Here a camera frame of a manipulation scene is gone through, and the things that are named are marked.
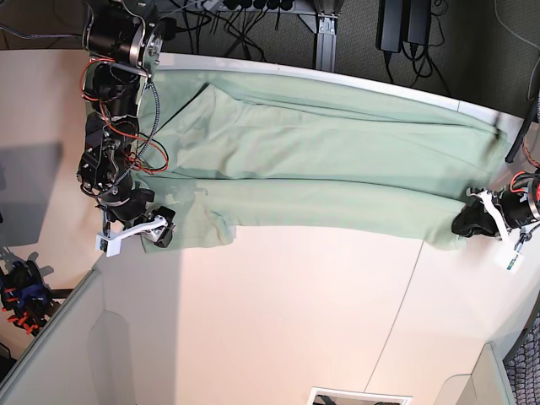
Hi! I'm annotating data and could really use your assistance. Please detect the black mesh chair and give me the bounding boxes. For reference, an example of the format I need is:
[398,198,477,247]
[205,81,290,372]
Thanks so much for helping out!
[504,305,539,404]

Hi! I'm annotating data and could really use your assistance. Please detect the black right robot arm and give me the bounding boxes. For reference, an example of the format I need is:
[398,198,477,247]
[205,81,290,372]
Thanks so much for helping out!
[77,1,176,257]

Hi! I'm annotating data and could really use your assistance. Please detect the white power strip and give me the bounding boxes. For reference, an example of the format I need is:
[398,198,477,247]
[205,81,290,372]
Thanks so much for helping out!
[187,0,316,14]

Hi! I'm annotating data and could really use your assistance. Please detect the grey partition panel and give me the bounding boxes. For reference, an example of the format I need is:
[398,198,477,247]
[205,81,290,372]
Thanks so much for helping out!
[1,271,176,404]

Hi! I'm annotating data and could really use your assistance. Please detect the black power adapter middle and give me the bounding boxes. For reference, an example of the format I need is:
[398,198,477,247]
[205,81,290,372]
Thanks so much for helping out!
[403,0,431,46]

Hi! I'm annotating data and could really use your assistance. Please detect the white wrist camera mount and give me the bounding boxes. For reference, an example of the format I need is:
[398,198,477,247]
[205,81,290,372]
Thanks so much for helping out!
[95,215,176,257]
[466,188,529,273]

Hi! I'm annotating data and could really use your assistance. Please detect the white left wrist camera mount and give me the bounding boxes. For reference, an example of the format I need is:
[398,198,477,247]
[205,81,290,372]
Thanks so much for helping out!
[466,188,529,273]

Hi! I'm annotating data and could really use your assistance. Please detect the black power adapter upper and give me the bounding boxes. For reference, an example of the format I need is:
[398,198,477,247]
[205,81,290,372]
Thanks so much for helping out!
[375,0,409,53]

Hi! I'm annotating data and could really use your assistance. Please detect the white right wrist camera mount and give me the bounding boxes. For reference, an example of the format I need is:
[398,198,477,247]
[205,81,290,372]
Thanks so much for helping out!
[95,215,176,257]

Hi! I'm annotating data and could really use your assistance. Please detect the aluminium frame leg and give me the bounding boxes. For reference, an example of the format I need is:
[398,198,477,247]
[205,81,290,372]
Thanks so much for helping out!
[299,0,344,73]

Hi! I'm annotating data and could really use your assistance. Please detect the blue orange clamp pile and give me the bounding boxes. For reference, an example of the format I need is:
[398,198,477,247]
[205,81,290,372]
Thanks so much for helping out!
[1,260,54,337]

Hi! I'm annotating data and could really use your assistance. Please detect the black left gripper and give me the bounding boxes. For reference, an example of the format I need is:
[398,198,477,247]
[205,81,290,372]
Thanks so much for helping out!
[451,172,539,238]

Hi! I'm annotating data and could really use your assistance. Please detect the green T-shirt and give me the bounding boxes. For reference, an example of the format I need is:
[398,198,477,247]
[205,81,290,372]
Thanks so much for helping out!
[142,70,509,250]

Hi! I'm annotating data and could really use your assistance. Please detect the black power adapter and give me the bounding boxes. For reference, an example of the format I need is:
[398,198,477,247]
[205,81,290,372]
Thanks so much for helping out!
[403,0,431,46]
[375,0,409,53]

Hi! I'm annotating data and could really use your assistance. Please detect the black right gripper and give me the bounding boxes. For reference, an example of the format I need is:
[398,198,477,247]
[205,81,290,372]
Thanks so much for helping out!
[99,188,176,248]

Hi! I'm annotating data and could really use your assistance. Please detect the white framed floor box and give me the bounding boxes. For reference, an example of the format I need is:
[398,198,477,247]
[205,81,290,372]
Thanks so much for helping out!
[306,387,413,405]

